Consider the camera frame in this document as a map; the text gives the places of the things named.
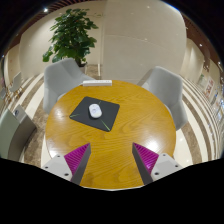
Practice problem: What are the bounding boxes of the grey-green upholstered armchair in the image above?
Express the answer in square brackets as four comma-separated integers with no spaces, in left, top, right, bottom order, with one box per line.
[0,104,37,161]

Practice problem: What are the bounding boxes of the small pale wooden-legged chair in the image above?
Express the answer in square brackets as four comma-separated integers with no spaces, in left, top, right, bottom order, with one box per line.
[8,71,23,98]

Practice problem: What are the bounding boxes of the white power strip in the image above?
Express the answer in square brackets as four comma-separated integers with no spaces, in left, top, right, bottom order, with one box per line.
[81,79,114,88]

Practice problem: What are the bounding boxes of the green potted plant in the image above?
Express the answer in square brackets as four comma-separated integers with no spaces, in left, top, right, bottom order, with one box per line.
[41,7,100,68]

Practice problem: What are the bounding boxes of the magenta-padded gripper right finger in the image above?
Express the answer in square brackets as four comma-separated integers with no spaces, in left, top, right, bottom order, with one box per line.
[131,142,184,186]

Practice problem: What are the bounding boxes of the white cartoon-print computer mouse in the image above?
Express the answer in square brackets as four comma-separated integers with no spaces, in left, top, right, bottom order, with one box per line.
[87,103,104,119]

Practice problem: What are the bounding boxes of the black mouse pad green lines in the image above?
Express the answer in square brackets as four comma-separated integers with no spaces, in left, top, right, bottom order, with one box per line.
[68,96,121,133]

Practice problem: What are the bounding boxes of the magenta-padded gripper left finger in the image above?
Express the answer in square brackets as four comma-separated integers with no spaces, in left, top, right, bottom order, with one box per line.
[41,142,92,186]

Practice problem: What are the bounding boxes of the grey shell chair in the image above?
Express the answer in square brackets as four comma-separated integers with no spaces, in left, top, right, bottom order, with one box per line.
[137,65,190,132]
[42,57,97,115]

